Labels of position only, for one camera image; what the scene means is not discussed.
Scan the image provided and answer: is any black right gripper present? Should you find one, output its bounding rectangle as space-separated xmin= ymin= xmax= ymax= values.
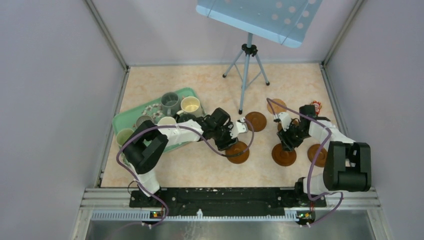
xmin=276 ymin=122 xmax=311 ymax=152

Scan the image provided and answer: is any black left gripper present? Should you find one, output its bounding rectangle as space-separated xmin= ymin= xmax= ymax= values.
xmin=212 ymin=121 xmax=238 ymax=151

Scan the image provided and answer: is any dark brown wooden coaster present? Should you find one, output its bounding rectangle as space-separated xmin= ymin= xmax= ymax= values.
xmin=225 ymin=141 xmax=250 ymax=165

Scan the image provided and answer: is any light tan wooden coaster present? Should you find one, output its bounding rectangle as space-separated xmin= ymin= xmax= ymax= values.
xmin=266 ymin=98 xmax=287 ymax=115

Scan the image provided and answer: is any dark grey cup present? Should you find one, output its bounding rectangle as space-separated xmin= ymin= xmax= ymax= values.
xmin=177 ymin=113 xmax=196 ymax=123

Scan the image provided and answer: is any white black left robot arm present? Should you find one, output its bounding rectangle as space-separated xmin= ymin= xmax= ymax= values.
xmin=121 ymin=107 xmax=249 ymax=207

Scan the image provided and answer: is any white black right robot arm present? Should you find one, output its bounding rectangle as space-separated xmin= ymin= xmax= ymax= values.
xmin=274 ymin=105 xmax=372 ymax=206

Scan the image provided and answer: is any cream cup with yellow inside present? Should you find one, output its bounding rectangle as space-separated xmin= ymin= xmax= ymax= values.
xmin=176 ymin=96 xmax=203 ymax=117

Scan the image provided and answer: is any white and black cup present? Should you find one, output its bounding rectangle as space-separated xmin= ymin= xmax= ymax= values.
xmin=157 ymin=116 xmax=177 ymax=126

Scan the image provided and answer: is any grey cup on tray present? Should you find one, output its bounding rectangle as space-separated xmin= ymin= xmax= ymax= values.
xmin=160 ymin=92 xmax=182 ymax=117

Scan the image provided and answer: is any metallic grey cup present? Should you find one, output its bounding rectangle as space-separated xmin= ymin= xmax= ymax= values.
xmin=135 ymin=115 xmax=154 ymax=128

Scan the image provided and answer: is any pale green cup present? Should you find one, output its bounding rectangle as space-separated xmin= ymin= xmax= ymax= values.
xmin=115 ymin=128 xmax=134 ymax=148

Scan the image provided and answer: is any small red toy packet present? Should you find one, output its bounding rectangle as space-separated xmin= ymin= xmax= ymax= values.
xmin=310 ymin=100 xmax=323 ymax=115

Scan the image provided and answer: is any green floral serving tray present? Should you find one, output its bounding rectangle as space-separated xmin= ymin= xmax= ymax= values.
xmin=112 ymin=87 xmax=200 ymax=153

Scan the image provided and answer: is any blue music stand with tripod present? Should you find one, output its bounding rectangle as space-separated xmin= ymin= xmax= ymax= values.
xmin=195 ymin=0 xmax=322 ymax=114

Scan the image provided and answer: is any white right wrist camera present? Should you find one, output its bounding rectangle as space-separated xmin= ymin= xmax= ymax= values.
xmin=273 ymin=111 xmax=292 ymax=131

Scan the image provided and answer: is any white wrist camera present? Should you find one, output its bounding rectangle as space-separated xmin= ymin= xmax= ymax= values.
xmin=273 ymin=111 xmax=292 ymax=131
xmin=230 ymin=117 xmax=249 ymax=139

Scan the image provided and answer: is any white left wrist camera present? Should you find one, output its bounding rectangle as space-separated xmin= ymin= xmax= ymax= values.
xmin=230 ymin=117 xmax=249 ymax=139

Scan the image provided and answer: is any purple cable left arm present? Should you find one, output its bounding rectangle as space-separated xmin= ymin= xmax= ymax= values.
xmin=115 ymin=117 xmax=256 ymax=229

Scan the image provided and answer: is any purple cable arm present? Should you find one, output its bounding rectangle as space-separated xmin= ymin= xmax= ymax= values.
xmin=265 ymin=97 xmax=344 ymax=228
xmin=115 ymin=117 xmax=256 ymax=229

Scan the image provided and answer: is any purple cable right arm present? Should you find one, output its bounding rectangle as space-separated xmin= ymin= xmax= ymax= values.
xmin=265 ymin=97 xmax=344 ymax=228

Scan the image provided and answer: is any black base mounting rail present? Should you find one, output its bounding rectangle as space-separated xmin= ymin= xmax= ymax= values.
xmin=129 ymin=187 xmax=327 ymax=217

